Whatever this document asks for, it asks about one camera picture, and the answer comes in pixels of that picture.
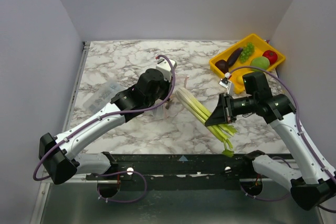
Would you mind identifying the toy green onion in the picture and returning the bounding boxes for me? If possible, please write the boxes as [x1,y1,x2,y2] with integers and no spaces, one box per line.
[175,88,237,157]

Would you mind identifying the clear zip top bag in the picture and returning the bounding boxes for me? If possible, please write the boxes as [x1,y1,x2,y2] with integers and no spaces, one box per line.
[151,76,191,117]

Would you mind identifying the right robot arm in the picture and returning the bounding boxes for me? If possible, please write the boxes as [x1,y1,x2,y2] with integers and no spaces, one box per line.
[205,72,335,210]

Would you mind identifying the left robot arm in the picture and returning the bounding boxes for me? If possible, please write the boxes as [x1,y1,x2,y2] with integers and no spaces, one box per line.
[38,68,176,185]

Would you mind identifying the yellow toy mango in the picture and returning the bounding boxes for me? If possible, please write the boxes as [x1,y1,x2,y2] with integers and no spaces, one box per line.
[236,76,245,86]

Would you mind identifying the green toy cabbage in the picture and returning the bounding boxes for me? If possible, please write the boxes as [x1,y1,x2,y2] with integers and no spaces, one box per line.
[250,56,270,70]

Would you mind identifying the red toy tomato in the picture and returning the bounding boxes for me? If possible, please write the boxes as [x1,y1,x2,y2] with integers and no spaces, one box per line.
[262,50,278,65]

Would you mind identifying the yellow plastic tray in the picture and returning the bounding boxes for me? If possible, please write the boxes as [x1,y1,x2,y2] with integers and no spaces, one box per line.
[209,34,286,94]

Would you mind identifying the purple toy eggplant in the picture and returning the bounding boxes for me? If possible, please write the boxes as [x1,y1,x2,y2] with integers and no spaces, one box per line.
[227,47,243,67]

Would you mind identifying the green toy grapes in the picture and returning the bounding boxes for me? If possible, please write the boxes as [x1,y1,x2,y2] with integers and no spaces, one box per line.
[239,42,255,63]

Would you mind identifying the dark red toy beet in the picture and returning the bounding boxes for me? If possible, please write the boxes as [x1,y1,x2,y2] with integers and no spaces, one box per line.
[215,60,229,74]

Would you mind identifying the clear plastic box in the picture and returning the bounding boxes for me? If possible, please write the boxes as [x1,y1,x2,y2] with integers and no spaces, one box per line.
[83,80,123,114]

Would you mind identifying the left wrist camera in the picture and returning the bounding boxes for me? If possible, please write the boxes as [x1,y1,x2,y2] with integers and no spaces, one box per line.
[155,57,172,82]

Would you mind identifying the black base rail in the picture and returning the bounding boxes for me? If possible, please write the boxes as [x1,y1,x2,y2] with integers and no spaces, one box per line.
[86,151,263,191]

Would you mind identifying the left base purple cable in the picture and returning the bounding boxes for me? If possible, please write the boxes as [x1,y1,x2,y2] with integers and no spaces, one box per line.
[97,170,148,204]

